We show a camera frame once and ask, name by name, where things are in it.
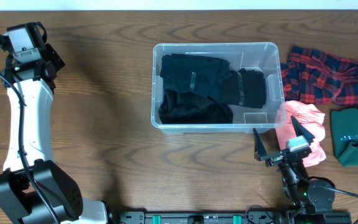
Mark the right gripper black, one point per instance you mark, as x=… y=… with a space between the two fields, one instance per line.
x=261 y=154

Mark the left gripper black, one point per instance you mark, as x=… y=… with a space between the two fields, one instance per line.
x=56 y=56

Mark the dark garment with tape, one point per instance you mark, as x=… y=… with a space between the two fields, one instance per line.
x=200 y=75

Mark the black jeans with zipper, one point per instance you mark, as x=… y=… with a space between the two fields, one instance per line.
x=189 y=108

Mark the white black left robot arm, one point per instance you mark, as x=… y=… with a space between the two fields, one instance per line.
x=33 y=189

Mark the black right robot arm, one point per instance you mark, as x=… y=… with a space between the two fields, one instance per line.
x=310 y=198

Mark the pink folded garment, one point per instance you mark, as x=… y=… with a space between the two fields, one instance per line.
x=312 y=120

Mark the red plaid flannel shirt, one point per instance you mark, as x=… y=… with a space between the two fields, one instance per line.
x=315 y=77

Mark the green folded garment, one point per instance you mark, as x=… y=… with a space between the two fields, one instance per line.
x=344 y=132

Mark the clear plastic storage bin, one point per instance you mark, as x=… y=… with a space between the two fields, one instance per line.
x=260 y=56

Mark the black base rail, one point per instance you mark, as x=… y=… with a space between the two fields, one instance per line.
x=249 y=217

